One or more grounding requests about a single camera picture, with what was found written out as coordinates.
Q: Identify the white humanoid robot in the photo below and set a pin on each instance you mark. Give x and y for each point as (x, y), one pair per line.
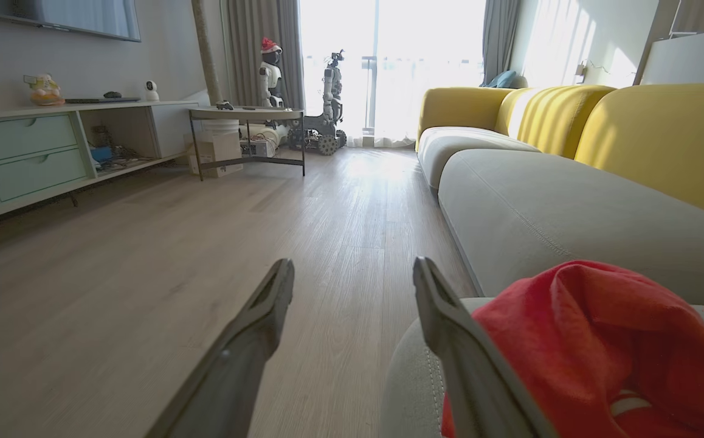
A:
(272, 79)

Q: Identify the cardboard box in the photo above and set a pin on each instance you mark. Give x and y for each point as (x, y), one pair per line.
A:
(218, 152)

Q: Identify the small white box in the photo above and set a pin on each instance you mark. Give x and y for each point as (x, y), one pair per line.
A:
(259, 148)

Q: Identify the mint green cabinet drawer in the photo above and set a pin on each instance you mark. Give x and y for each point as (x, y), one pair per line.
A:
(20, 137)
(39, 173)

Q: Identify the round table with black legs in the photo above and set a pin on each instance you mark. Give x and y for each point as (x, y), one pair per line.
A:
(245, 114)

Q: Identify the wall-mounted flat television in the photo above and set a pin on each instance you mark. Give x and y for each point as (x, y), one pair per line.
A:
(72, 13)

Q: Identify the colourful toy figurine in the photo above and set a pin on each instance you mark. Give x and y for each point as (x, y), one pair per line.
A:
(46, 90)

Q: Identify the white low TV cabinet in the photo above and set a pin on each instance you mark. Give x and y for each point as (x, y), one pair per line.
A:
(163, 128)

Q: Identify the white cabinet panel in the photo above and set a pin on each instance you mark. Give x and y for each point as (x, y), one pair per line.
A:
(692, 58)

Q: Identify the small black rounded object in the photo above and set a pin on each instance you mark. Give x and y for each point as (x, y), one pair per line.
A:
(112, 95)

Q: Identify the grey wheeled robot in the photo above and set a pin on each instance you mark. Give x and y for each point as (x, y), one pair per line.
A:
(327, 115)

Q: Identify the small dark object on table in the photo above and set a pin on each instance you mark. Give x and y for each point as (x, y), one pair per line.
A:
(225, 106)

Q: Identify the teal pillow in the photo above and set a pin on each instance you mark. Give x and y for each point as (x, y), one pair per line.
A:
(501, 79)

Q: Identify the small white security camera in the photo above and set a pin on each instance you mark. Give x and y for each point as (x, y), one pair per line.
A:
(152, 91)

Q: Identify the clutter on cabinet shelf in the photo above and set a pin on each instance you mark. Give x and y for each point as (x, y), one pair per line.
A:
(112, 155)

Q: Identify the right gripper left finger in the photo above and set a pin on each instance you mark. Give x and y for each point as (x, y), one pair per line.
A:
(236, 377)

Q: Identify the flat dark remote bar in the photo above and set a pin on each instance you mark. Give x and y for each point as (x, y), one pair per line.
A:
(100, 100)

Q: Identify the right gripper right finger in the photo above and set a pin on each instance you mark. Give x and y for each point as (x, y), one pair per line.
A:
(467, 365)

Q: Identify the red white garment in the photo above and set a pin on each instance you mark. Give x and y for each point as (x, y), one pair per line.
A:
(601, 340)

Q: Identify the yellow sofa back cushion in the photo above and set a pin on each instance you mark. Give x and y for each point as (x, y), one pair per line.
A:
(552, 118)
(662, 140)
(449, 106)

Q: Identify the red santa hat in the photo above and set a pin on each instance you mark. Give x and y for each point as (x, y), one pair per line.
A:
(270, 45)

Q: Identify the grey window curtain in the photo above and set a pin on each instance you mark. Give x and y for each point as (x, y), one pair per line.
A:
(264, 24)
(499, 36)

